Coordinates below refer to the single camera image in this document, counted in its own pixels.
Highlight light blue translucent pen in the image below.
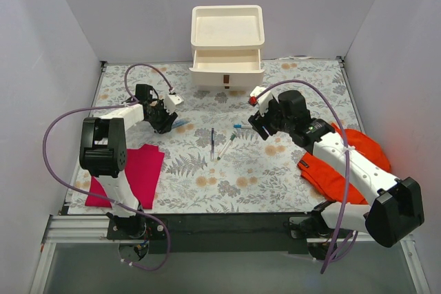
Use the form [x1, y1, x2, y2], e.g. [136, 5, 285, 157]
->
[172, 119, 189, 129]

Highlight white teal capped marker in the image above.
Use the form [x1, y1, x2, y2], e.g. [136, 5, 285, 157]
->
[233, 124, 253, 129]

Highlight white green pen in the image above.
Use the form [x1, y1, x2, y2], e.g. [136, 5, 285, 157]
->
[216, 134, 236, 160]

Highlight dark blue pen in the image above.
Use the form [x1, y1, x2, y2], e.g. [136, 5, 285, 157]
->
[210, 127, 215, 162]

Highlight white top drawer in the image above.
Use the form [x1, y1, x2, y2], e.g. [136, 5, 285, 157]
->
[189, 50, 265, 90]

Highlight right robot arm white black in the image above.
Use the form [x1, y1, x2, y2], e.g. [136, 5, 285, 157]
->
[249, 86, 424, 248]

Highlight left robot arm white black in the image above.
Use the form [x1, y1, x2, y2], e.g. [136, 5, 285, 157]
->
[79, 84, 183, 239]

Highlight magenta folded cloth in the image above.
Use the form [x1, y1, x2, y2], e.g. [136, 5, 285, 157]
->
[85, 145, 165, 210]

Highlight floral patterned table mat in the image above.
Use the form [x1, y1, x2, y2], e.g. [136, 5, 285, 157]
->
[67, 58, 387, 214]

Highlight orange crumpled cloth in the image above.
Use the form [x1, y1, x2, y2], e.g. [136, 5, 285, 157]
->
[298, 125, 397, 204]

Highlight white stacked drawer unit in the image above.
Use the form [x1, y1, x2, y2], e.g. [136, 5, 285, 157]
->
[191, 5, 265, 50]

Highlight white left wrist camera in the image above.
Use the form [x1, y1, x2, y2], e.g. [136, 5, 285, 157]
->
[163, 94, 183, 114]

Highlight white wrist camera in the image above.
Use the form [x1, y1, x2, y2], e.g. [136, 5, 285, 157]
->
[163, 94, 183, 114]
[249, 86, 274, 116]

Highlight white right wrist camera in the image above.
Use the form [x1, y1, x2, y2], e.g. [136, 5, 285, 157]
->
[249, 86, 274, 116]

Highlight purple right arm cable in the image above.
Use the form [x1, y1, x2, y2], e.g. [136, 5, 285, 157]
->
[256, 79, 359, 274]

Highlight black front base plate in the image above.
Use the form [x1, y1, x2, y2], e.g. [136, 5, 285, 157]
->
[106, 211, 353, 255]

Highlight aluminium front frame rail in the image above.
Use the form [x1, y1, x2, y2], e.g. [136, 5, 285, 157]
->
[31, 216, 430, 293]

